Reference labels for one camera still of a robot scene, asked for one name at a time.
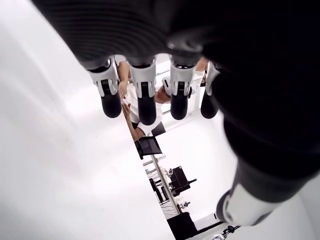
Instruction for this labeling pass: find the beige slim post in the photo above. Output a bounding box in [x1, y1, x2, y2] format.
[151, 154, 183, 215]

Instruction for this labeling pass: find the black folding chair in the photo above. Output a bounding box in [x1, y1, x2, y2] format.
[134, 123, 166, 160]

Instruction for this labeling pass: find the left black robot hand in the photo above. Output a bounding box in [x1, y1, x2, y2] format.
[29, 0, 320, 227]

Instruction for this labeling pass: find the black equipment on stand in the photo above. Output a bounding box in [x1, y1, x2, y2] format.
[168, 165, 198, 197]

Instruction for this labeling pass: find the black box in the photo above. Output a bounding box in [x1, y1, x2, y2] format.
[166, 211, 223, 240]

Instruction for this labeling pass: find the seated person in white shirt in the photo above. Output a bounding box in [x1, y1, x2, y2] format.
[116, 58, 210, 141]

